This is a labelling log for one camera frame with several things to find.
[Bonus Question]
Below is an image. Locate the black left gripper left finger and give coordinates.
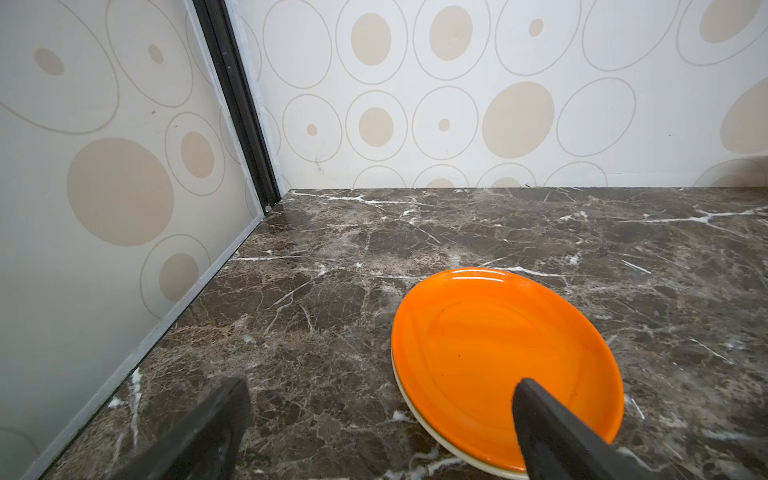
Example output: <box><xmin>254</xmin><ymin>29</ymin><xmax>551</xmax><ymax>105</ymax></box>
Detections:
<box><xmin>113</xmin><ymin>378</ymin><xmax>251</xmax><ymax>479</ymax></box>

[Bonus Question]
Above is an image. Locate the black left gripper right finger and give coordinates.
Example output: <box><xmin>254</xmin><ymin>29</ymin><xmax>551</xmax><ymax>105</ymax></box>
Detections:
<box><xmin>511</xmin><ymin>378</ymin><xmax>654</xmax><ymax>480</ymax></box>

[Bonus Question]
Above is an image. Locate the orange plate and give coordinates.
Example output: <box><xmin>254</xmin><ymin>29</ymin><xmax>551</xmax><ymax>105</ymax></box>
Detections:
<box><xmin>391</xmin><ymin>268</ymin><xmax>624</xmax><ymax>479</ymax></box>

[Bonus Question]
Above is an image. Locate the black vertical frame post left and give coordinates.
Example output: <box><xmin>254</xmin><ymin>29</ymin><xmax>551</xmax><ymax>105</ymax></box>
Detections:
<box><xmin>192</xmin><ymin>0</ymin><xmax>281</xmax><ymax>213</ymax></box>

